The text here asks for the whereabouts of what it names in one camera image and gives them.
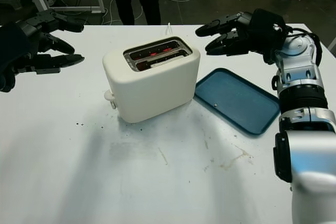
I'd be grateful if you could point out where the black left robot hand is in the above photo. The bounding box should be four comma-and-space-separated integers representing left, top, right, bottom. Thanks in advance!
0, 8, 85, 93

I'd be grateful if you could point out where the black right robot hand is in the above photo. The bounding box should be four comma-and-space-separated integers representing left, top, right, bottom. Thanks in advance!
195, 11, 255, 57

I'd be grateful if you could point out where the cream white two-slot toaster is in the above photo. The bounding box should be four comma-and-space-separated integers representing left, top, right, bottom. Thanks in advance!
102, 36, 202, 124

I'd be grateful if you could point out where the blue rectangular plastic tray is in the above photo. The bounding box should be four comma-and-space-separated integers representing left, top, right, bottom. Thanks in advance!
193, 68, 281, 137

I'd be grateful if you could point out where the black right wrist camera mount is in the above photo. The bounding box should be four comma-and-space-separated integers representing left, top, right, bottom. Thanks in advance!
248, 8, 287, 65

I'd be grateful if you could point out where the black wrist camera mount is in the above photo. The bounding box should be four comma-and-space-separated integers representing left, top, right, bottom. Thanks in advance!
0, 22, 31, 63
248, 8, 287, 65

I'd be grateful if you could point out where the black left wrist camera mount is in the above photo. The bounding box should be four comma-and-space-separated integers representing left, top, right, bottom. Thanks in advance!
0, 22, 31, 63

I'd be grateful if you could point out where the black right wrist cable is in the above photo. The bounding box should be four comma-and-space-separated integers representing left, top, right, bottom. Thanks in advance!
285, 24, 323, 66

